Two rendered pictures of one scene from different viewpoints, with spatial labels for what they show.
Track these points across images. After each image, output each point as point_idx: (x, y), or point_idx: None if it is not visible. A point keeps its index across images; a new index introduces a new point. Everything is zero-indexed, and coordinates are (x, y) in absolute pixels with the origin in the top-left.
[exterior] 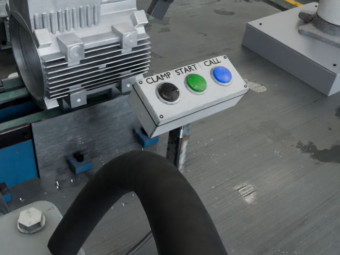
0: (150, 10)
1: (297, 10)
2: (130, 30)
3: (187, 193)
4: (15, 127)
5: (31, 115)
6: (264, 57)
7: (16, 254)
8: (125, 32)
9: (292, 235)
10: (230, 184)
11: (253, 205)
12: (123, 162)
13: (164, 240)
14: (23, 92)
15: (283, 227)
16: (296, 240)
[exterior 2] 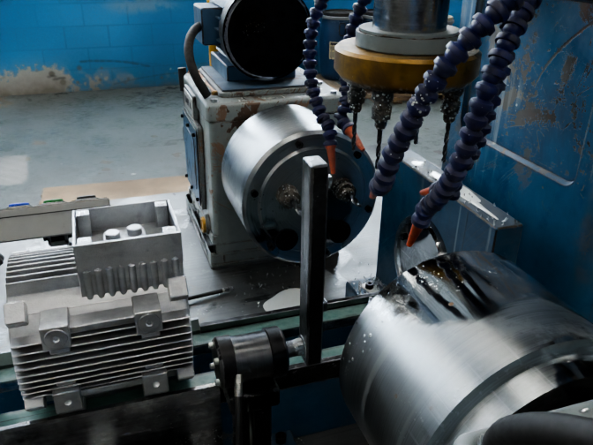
0: (0, 255)
1: None
2: (54, 247)
3: (189, 31)
4: (214, 321)
5: (193, 344)
6: None
7: (220, 99)
8: (62, 245)
9: (3, 302)
10: (3, 346)
11: (5, 326)
12: (191, 48)
13: (196, 30)
14: (193, 380)
15: (2, 307)
16: (5, 298)
